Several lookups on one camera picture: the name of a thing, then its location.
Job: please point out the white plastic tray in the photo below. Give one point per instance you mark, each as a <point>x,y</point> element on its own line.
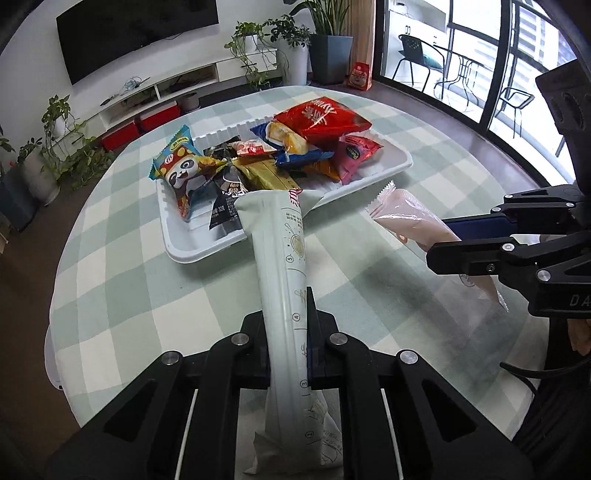
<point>194,244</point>

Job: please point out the blue panda snack packet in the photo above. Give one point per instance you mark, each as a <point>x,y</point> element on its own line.
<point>184,175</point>

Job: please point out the black balcony table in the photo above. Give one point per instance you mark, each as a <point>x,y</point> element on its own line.
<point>461,62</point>

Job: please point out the white balcony cabinets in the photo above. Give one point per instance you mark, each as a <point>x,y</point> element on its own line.
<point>411,14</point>

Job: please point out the small red white snack packet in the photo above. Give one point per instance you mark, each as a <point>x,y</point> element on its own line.
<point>251,147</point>

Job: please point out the black chair with teal cushion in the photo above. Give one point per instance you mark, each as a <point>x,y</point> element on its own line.
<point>413,46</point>

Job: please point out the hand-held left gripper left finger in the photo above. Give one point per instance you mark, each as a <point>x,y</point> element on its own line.
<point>256,350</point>

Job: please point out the large red snack packet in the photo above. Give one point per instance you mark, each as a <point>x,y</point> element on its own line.
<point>318,120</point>

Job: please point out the red storage box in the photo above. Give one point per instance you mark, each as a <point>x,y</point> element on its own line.
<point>159,118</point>
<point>120,137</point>

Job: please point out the black balcony chair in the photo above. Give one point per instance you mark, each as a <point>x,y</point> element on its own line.
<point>517,99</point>

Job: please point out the pothos plant in white pot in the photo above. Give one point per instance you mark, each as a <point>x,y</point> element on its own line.
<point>57,115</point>

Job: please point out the empty grey plant pot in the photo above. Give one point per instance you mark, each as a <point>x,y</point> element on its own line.
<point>189,102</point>

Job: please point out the hanging vine plant white pot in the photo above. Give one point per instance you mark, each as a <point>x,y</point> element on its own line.
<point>249,41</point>

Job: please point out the white television cabinet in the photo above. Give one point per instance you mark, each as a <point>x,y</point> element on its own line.
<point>198,76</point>

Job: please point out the leafy tree in blue pot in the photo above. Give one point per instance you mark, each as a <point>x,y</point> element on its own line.
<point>14,203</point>

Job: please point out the broad-leaf plant grey pot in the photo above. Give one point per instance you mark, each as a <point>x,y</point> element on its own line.
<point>330,55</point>

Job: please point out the pale pink snack packet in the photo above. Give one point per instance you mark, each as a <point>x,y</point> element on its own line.
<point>411,217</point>

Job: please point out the black framed glass sliding door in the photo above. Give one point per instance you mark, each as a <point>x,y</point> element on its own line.
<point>501,46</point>

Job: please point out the bushy plant tall white pot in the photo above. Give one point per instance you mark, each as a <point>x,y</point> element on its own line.
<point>295,60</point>

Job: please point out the red gift bag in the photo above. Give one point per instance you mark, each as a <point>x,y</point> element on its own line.
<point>359,76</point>

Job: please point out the person's right hand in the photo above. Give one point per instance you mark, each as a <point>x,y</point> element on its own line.
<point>579,337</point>

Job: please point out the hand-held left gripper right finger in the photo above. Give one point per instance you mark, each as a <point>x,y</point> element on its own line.
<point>318,350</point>

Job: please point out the orange snack packet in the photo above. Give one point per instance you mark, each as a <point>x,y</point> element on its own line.
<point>325,170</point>

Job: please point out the blue red-label snack packet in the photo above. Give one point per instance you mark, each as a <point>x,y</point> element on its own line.
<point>295,154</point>

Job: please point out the gold foil snack packet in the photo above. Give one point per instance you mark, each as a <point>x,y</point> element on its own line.
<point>265,174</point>

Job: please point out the person's right forearm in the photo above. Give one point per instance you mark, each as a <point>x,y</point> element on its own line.
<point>563,415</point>

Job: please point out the black wall television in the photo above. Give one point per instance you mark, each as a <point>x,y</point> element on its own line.
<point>138,32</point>

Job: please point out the black snack packet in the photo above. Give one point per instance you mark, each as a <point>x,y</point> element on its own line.
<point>226,203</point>

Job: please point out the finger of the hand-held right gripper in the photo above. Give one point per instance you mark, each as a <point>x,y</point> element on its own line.
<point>475,227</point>
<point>466,258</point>

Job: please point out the plant in ribbed white pot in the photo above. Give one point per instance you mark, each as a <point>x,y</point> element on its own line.
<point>34,177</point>

